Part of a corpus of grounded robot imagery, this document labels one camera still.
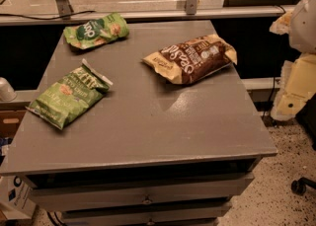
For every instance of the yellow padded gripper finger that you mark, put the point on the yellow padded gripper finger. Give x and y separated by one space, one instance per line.
297 87
282 25

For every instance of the green jalapeno chip bag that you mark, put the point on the green jalapeno chip bag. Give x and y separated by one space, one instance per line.
71 96

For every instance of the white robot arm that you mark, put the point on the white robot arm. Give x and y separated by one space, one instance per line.
302 33

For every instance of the brown sea salt chip bag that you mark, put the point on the brown sea salt chip bag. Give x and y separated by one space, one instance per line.
187 62

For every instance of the green dark-logo snack bag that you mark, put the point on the green dark-logo snack bag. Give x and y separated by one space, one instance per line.
97 32

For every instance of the white paper bag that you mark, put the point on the white paper bag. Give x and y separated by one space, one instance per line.
14 199

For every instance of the black chair caster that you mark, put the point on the black chair caster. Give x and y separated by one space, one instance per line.
299 186

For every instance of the white cup-shaped object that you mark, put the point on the white cup-shaped object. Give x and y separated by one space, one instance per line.
7 93

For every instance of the cardboard box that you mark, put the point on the cardboard box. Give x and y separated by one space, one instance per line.
10 122

